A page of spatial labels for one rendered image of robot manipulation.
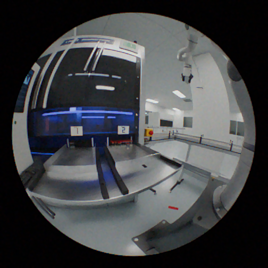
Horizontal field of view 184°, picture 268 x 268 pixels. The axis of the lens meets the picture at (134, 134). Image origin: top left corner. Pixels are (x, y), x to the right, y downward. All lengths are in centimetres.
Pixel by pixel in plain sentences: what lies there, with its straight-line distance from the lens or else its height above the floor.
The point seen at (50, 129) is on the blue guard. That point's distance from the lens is 65.
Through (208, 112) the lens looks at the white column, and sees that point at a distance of 174.
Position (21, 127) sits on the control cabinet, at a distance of 72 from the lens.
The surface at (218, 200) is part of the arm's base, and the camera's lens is 34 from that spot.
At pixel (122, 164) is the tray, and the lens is 33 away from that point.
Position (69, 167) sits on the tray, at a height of 91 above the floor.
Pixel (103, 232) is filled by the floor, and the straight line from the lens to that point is 111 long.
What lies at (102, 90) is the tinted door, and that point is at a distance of 59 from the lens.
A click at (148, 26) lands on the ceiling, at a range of 196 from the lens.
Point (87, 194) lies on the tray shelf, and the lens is 25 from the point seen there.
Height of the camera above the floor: 107
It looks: 8 degrees down
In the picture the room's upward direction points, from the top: 2 degrees clockwise
